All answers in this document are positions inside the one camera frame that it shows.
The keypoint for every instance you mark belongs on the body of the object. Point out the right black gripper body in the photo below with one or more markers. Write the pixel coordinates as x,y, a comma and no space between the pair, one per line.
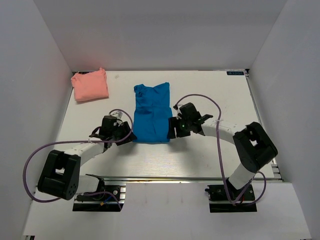
184,128

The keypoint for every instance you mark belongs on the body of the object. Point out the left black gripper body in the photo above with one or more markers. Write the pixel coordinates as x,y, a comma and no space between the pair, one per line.
114,134

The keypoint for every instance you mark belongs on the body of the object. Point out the blue t-shirt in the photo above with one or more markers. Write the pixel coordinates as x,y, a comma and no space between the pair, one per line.
152,113

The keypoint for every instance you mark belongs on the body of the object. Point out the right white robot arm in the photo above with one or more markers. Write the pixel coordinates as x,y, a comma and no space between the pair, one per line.
254,147

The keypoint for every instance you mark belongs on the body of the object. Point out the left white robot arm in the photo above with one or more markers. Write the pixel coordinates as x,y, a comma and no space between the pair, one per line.
61,177

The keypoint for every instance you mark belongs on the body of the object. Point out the folded pink t-shirt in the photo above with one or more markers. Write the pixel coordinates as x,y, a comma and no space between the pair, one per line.
90,86

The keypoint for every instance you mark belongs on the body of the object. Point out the blue label sticker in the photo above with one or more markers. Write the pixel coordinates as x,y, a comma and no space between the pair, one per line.
235,73

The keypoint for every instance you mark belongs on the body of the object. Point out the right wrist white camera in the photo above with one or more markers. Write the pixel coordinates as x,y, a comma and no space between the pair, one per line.
177,108

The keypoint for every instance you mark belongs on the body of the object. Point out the wrist white camera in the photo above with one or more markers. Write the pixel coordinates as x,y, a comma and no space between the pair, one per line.
116,115
177,108

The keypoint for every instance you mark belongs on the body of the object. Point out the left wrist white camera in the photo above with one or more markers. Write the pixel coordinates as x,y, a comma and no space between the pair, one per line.
116,115

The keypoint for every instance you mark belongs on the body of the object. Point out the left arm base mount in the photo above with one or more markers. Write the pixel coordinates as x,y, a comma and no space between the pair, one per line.
110,199

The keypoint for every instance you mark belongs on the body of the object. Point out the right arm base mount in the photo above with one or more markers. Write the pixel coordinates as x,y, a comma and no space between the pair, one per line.
219,203

